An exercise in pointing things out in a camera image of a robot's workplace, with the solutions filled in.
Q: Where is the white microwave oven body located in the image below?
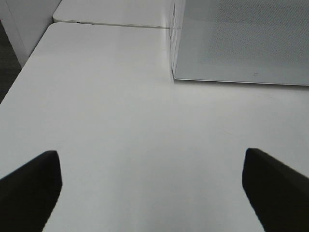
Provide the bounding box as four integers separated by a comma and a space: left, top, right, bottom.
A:
169, 0, 309, 87

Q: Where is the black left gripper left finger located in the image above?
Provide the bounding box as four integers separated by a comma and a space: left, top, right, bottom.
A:
0, 150, 62, 232

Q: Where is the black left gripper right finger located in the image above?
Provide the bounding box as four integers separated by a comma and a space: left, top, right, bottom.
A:
242, 148, 309, 232

